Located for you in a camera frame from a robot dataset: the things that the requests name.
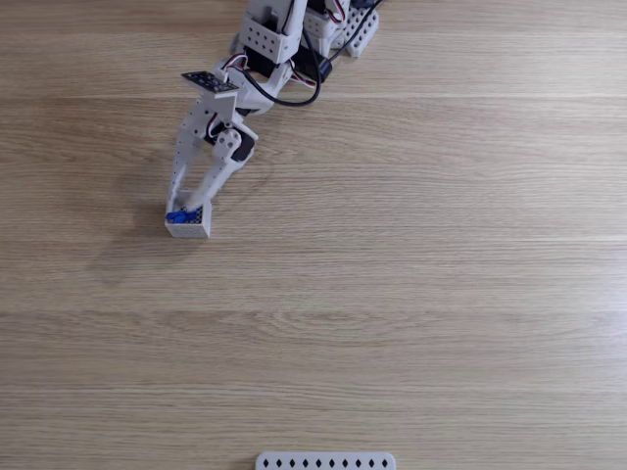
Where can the small white lattice crate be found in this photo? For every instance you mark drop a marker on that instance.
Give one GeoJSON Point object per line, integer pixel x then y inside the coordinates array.
{"type": "Point", "coordinates": [191, 227]}

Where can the white perforated plate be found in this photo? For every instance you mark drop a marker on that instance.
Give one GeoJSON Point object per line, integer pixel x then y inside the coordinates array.
{"type": "Point", "coordinates": [325, 461]}

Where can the blue clothes peg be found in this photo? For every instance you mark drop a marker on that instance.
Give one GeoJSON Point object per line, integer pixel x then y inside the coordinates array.
{"type": "Point", "coordinates": [177, 216]}

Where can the black camera board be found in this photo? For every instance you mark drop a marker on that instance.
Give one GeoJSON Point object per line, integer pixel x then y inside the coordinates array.
{"type": "Point", "coordinates": [209, 81]}

